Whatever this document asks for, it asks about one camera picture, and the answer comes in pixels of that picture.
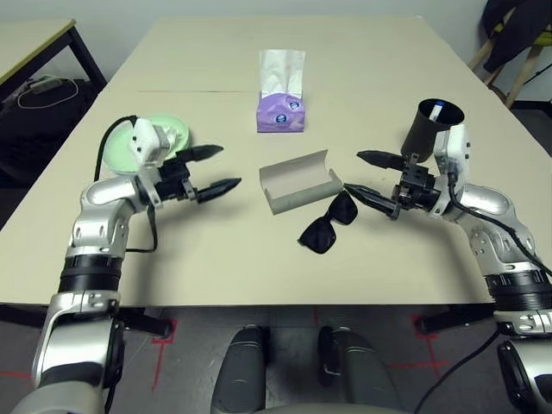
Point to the grey robot right leg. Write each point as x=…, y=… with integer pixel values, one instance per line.
x=360, y=375

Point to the green round plate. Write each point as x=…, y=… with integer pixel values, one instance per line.
x=118, y=151

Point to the grey robot leg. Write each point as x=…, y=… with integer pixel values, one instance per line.
x=360, y=375
x=239, y=371

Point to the black bag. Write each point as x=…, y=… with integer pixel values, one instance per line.
x=39, y=133

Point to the white upright tissue sheet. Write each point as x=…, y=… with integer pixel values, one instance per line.
x=280, y=71

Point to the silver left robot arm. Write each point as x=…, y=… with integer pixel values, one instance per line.
x=103, y=198

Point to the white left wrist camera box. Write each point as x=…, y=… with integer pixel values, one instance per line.
x=144, y=138

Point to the black jacket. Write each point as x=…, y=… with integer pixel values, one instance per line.
x=513, y=26

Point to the beige side table black legs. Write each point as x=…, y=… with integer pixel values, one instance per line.
x=30, y=41

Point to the grey glasses case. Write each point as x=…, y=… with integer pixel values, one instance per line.
x=297, y=177

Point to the grey robot left leg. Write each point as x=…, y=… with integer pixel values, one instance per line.
x=239, y=371

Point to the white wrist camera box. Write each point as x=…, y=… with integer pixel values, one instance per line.
x=457, y=146
x=144, y=138

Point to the yellow cushion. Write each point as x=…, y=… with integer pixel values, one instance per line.
x=543, y=41

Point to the black sunglasses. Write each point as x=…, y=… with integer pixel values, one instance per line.
x=319, y=237

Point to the blue capped white marker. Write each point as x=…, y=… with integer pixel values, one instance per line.
x=436, y=111

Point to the wooden stool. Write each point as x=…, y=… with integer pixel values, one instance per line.
x=522, y=75

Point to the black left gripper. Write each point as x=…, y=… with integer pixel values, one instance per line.
x=174, y=181

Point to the black table foot bar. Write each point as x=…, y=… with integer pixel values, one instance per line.
x=21, y=315
x=146, y=323
x=457, y=323

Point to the black plastic cup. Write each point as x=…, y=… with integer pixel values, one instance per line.
x=420, y=133

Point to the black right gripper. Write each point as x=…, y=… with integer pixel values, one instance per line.
x=418, y=190

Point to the purple tissue box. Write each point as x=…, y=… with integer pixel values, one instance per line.
x=269, y=123

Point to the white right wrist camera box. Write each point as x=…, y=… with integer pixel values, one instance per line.
x=457, y=146

